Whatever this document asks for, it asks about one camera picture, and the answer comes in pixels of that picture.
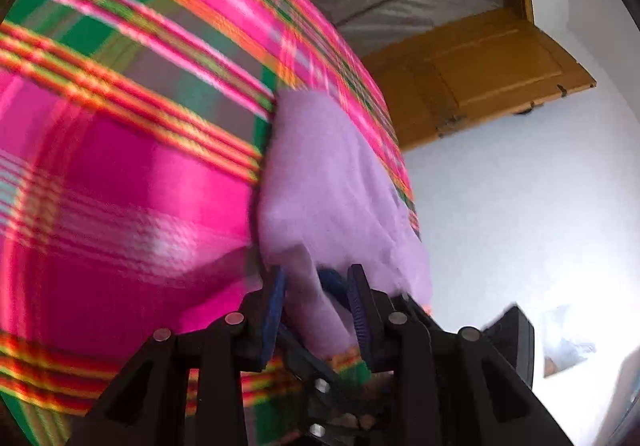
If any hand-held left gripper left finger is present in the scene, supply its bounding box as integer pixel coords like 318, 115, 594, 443
70, 266, 288, 446

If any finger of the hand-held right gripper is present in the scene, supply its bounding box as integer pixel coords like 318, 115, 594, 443
317, 268, 356, 314
277, 323, 353, 446

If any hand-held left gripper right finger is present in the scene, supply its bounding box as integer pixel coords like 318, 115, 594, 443
346, 264, 573, 446

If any purple fleece garment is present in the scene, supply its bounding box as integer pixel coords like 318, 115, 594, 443
250, 90, 433, 362

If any pink green plaid bedsheet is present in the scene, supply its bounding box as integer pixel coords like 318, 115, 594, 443
0, 0, 436, 446

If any wooden door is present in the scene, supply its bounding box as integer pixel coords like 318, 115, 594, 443
360, 8, 598, 151

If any metal door handle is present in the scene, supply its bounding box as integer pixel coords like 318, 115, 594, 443
437, 113, 468, 137

